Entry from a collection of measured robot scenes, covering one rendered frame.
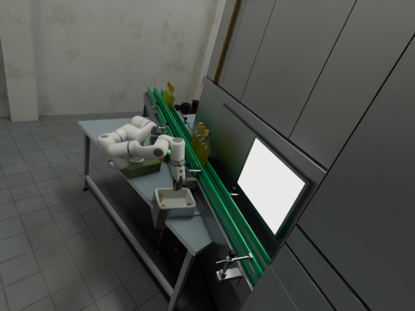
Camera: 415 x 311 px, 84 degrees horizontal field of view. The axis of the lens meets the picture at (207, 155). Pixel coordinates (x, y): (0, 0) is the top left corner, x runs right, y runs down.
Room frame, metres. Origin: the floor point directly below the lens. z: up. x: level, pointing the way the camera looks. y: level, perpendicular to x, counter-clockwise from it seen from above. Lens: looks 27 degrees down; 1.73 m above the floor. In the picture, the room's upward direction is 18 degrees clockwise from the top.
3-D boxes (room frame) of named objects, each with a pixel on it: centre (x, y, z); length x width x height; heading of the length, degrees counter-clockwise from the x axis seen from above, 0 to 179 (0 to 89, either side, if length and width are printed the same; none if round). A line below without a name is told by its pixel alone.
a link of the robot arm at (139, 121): (1.38, 0.48, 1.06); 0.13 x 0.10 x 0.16; 69
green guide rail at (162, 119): (2.02, 0.53, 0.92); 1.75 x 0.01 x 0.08; 29
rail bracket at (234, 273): (0.67, -0.24, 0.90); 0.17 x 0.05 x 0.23; 119
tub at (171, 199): (1.08, 0.11, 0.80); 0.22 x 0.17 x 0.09; 119
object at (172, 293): (1.36, 0.49, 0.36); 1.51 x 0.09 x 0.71; 53
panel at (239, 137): (1.24, -0.22, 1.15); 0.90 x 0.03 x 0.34; 29
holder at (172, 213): (1.10, 0.08, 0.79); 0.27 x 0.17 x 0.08; 119
